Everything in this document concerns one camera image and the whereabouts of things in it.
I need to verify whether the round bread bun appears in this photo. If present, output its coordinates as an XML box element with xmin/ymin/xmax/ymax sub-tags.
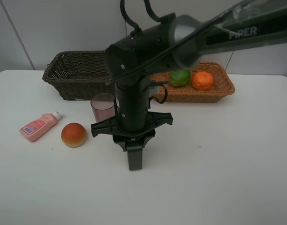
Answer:
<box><xmin>61</xmin><ymin>123</ymin><xmax>87</xmax><ymax>148</ymax></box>

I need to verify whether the dark brown wicker basket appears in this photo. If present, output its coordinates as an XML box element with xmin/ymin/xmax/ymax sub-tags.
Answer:
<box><xmin>42</xmin><ymin>51</ymin><xmax>115</xmax><ymax>101</ymax></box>

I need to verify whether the orange tangerine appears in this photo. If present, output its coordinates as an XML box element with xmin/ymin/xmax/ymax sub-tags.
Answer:
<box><xmin>192</xmin><ymin>71</ymin><xmax>214</xmax><ymax>90</ymax></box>

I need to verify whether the light orange wicker basket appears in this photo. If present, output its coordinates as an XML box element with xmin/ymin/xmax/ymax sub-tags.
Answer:
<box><xmin>148</xmin><ymin>61</ymin><xmax>236</xmax><ymax>104</ymax></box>

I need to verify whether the translucent purple plastic cup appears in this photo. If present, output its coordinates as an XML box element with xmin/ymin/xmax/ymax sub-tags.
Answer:
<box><xmin>91</xmin><ymin>93</ymin><xmax>115</xmax><ymax>123</ymax></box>

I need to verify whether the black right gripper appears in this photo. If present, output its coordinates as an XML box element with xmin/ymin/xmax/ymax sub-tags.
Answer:
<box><xmin>91</xmin><ymin>103</ymin><xmax>173</xmax><ymax>152</ymax></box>

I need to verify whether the pink lotion bottle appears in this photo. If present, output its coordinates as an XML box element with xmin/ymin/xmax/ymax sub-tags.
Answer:
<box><xmin>19</xmin><ymin>112</ymin><xmax>61</xmax><ymax>142</ymax></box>

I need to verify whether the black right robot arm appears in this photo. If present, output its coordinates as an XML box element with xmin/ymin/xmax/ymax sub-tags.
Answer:
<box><xmin>91</xmin><ymin>0</ymin><xmax>287</xmax><ymax>151</ymax></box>

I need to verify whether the green lime fruit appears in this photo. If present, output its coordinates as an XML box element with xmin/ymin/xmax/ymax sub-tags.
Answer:
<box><xmin>169</xmin><ymin>70</ymin><xmax>191</xmax><ymax>87</ymax></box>

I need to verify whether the black pump bottle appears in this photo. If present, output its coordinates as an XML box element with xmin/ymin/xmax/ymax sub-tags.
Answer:
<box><xmin>127</xmin><ymin>143</ymin><xmax>143</xmax><ymax>171</ymax></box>

